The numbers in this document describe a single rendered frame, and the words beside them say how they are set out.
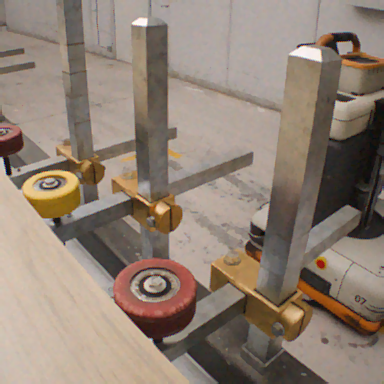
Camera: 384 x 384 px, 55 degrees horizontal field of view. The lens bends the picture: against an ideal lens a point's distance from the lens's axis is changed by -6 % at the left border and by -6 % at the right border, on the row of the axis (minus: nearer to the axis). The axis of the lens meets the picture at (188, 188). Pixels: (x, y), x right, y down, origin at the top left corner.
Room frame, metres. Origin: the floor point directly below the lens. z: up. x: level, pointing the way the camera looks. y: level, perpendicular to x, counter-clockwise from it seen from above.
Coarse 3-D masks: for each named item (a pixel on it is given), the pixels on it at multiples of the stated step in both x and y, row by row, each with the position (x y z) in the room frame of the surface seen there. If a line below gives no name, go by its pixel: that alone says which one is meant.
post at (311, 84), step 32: (288, 64) 0.34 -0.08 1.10; (320, 64) 0.31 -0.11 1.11; (288, 96) 0.33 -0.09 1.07; (320, 96) 0.32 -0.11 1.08; (288, 128) 0.33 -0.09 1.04; (320, 128) 0.32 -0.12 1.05; (288, 160) 0.33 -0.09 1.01; (320, 160) 0.33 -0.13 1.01; (288, 192) 0.32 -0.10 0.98; (288, 224) 0.32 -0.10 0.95; (288, 256) 0.31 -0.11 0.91; (256, 288) 0.34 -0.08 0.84; (288, 288) 0.32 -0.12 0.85; (256, 352) 0.32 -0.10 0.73
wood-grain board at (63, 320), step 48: (0, 192) 0.44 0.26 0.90; (0, 240) 0.34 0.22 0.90; (48, 240) 0.34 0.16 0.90; (0, 288) 0.26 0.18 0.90; (48, 288) 0.26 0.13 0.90; (96, 288) 0.27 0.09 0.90; (0, 336) 0.20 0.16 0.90; (48, 336) 0.21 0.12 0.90; (96, 336) 0.21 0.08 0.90; (144, 336) 0.21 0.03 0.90
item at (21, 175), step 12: (168, 132) 0.89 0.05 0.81; (108, 144) 0.80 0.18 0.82; (120, 144) 0.80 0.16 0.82; (132, 144) 0.82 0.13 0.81; (60, 156) 0.73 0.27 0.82; (108, 156) 0.78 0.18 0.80; (24, 168) 0.67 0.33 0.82; (36, 168) 0.68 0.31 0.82; (48, 168) 0.69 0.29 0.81; (60, 168) 0.71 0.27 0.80; (12, 180) 0.64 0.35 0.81; (24, 180) 0.65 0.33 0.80
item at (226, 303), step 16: (352, 208) 0.54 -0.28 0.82; (320, 224) 0.49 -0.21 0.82; (336, 224) 0.49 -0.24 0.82; (352, 224) 0.51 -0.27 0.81; (320, 240) 0.45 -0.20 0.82; (336, 240) 0.48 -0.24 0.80; (224, 288) 0.35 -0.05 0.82; (208, 304) 0.32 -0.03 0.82; (224, 304) 0.32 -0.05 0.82; (240, 304) 0.33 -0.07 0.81; (208, 320) 0.30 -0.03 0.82; (224, 320) 0.32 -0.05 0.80; (176, 336) 0.28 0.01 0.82; (192, 336) 0.28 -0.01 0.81; (176, 352) 0.27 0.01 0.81
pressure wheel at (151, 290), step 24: (144, 264) 0.30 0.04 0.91; (168, 264) 0.30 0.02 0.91; (120, 288) 0.26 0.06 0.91; (144, 288) 0.27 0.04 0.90; (168, 288) 0.27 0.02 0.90; (192, 288) 0.27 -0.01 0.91; (144, 312) 0.23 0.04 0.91; (168, 312) 0.24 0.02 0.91; (192, 312) 0.25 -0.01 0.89; (168, 336) 0.23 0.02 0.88
